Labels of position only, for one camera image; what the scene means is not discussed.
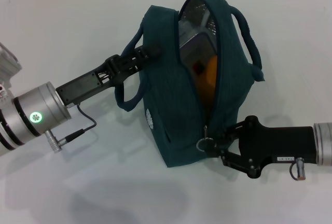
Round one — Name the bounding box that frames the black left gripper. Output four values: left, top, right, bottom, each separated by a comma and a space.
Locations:
56, 44, 163, 108

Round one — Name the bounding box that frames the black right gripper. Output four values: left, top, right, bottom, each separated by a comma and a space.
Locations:
204, 115, 319, 179

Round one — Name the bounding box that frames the dark teal insulated lunch bag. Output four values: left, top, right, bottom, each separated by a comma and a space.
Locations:
115, 0, 265, 169

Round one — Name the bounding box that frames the orange yellow pear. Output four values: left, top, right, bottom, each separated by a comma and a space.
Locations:
193, 55, 219, 105

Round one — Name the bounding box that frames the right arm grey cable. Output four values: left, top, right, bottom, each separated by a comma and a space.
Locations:
289, 157, 307, 182

